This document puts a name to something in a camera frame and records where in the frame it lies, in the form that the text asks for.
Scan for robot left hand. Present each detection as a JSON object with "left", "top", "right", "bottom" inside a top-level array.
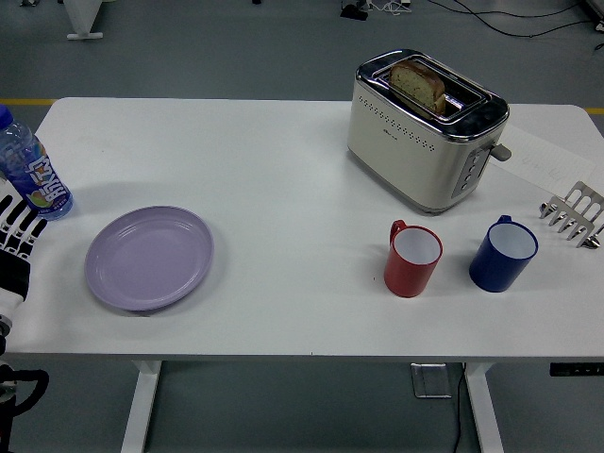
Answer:
[{"left": 0, "top": 180, "right": 49, "bottom": 321}]

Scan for white floor cables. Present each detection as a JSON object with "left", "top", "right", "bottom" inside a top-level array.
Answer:
[{"left": 367, "top": 0, "right": 412, "bottom": 14}]

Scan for purple plastic plate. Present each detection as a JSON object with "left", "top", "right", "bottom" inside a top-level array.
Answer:
[{"left": 83, "top": 205, "right": 216, "bottom": 312}]

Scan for silver metal rack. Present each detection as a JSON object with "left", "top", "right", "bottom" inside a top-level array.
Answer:
[{"left": 540, "top": 180, "right": 604, "bottom": 247}]

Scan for bread slice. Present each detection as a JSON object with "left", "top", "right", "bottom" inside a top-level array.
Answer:
[{"left": 388, "top": 59, "right": 447, "bottom": 117}]

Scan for blue mug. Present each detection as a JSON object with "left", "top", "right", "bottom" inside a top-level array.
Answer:
[{"left": 468, "top": 214, "right": 540, "bottom": 294}]

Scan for blue drink bottle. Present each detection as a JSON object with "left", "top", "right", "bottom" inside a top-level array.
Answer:
[{"left": 0, "top": 104, "right": 75, "bottom": 223}]

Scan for black power cable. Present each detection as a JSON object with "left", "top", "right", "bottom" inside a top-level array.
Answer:
[{"left": 450, "top": 362, "right": 468, "bottom": 453}]

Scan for metal floor socket plate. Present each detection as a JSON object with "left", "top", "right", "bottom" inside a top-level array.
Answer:
[{"left": 410, "top": 361, "right": 453, "bottom": 400}]

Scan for black floor cable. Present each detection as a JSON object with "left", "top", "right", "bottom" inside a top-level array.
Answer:
[{"left": 424, "top": 0, "right": 604, "bottom": 39}]

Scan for red mug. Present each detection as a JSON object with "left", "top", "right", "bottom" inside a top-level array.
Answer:
[{"left": 382, "top": 219, "right": 445, "bottom": 299}]

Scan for cream and chrome toaster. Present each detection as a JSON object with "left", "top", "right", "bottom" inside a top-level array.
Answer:
[{"left": 346, "top": 47, "right": 513, "bottom": 217}]

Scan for black table control panel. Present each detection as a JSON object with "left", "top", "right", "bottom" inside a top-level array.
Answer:
[{"left": 549, "top": 362, "right": 604, "bottom": 378}]

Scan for white stand foot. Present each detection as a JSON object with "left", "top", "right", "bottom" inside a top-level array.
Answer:
[{"left": 64, "top": 0, "right": 104, "bottom": 41}]

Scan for white paper sheet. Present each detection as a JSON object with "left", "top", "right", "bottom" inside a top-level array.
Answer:
[{"left": 489, "top": 125, "right": 596, "bottom": 194}]

